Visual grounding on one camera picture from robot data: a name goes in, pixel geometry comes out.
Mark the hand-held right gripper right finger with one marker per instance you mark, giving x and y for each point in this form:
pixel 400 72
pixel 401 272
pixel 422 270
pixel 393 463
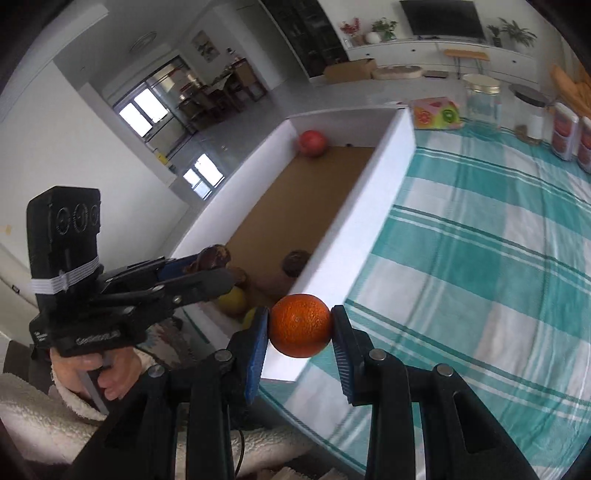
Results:
pixel 344 355

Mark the red round fruit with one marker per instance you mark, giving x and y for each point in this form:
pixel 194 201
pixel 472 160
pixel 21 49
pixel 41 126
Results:
pixel 313 143

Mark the white fleece robe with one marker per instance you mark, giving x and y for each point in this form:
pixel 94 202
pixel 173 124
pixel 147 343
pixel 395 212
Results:
pixel 277 450

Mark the orange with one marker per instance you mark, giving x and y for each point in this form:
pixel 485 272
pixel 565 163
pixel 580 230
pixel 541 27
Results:
pixel 300 325

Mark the wall painting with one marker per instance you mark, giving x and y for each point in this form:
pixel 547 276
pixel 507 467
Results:
pixel 204 46

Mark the white paper roll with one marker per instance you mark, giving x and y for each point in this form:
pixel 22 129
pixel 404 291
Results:
pixel 535 127

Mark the brown cardboard carton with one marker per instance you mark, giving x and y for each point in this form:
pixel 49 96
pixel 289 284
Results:
pixel 348 71

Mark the patterned rug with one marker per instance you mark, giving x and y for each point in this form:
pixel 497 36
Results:
pixel 166 339

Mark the teal checked tablecloth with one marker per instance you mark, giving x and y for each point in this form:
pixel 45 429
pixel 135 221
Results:
pixel 461 277

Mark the black television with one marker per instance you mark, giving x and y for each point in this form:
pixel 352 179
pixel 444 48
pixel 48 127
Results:
pixel 441 18

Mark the wooden bench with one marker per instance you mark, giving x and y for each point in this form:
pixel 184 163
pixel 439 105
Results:
pixel 466 54

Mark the grey flat scale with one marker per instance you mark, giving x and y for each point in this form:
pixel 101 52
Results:
pixel 435 73

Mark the dining table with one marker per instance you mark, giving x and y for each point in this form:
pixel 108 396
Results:
pixel 203 99

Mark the white television cabinet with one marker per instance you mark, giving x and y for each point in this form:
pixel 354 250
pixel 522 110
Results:
pixel 415 50

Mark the green plant in glass vase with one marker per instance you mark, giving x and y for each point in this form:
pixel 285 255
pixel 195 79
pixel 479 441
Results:
pixel 384 27

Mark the small yellow object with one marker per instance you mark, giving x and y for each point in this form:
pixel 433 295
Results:
pixel 161 157

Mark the person's left hand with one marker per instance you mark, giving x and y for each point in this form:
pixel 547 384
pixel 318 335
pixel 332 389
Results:
pixel 122 369

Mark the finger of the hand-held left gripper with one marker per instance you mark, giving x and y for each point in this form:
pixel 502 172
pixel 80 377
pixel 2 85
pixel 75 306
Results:
pixel 178 271
pixel 203 284

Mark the wooden chair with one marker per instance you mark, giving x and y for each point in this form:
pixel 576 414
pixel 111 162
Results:
pixel 247 76

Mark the person's left forearm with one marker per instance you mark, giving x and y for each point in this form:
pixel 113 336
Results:
pixel 37 415

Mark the fruit print tissue box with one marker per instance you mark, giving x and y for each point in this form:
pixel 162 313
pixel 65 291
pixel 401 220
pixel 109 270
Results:
pixel 436 114

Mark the dark glass cabinet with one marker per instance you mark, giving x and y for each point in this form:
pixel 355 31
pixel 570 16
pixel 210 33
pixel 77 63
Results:
pixel 304 32

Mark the white container with red label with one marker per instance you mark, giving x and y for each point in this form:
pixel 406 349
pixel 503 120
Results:
pixel 565 134
pixel 585 145

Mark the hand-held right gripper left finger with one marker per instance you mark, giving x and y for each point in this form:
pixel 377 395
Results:
pixel 257 355

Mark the white round vase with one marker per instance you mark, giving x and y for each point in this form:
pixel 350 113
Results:
pixel 373 38

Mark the large green potted plant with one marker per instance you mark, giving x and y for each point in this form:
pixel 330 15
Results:
pixel 519 34

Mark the yellow round fruit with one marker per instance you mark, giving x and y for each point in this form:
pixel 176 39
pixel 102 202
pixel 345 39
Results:
pixel 250 317
pixel 233 301

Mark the glass jar with gold lid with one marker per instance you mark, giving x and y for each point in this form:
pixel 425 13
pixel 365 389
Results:
pixel 482 101

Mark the round ceiling lamp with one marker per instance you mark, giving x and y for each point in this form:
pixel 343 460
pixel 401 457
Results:
pixel 144 42

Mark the small green potted plant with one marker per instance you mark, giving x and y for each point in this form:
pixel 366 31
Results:
pixel 495 36

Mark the glass balcony door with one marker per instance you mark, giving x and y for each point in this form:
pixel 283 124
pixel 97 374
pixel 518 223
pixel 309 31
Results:
pixel 145 101

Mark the oval white pet bed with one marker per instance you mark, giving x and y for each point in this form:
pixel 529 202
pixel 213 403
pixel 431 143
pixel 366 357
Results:
pixel 396 72

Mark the white cardboard box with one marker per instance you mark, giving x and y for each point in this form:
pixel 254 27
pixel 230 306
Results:
pixel 360 221

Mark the red flowers in vase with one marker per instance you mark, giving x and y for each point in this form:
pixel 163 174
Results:
pixel 351 28

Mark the glass jar with black lid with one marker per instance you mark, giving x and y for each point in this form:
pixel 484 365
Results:
pixel 519 104

